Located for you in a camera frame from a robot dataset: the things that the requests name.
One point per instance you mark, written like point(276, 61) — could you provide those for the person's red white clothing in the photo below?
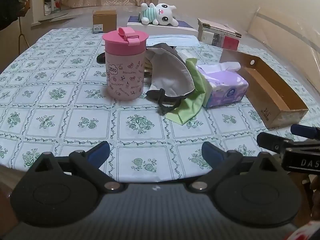
point(308, 231)

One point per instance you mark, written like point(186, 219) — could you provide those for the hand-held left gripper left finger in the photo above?
point(100, 151)

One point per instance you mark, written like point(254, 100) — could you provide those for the thick box red label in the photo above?
point(220, 41)

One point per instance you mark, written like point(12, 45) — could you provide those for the gold clothes rack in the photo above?
point(20, 30)

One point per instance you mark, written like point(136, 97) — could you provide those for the white plush toy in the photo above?
point(162, 12)

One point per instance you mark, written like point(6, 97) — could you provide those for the white flat box blue top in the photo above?
point(160, 30)

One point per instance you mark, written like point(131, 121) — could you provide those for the black coat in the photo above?
point(10, 2)

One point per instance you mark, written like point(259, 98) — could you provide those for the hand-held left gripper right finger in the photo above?
point(212, 152)

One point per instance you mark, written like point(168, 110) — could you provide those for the yellow towel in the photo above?
point(147, 66)

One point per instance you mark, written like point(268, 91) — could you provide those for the grey cloth face mask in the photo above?
point(170, 75)

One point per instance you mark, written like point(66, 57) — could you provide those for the blue face mask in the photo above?
point(172, 40)

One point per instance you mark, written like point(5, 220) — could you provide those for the green floral tablecloth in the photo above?
point(62, 105)

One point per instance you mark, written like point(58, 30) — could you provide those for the small brown cardboard box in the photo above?
point(105, 20)

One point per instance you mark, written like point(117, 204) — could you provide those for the pink cover book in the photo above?
point(217, 26)

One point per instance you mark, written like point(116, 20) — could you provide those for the plastic wrapped wooden headboard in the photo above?
point(287, 37)

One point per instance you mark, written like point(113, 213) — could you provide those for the purple tissue pack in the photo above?
point(225, 90)

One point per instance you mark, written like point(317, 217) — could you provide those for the pink lidded cup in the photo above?
point(125, 75)

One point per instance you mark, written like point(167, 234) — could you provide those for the cardboard tray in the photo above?
point(270, 92)

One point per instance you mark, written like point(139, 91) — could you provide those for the green cleaning cloth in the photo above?
point(185, 110)

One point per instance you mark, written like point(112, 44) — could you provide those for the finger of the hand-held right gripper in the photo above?
point(270, 141)
point(300, 129)

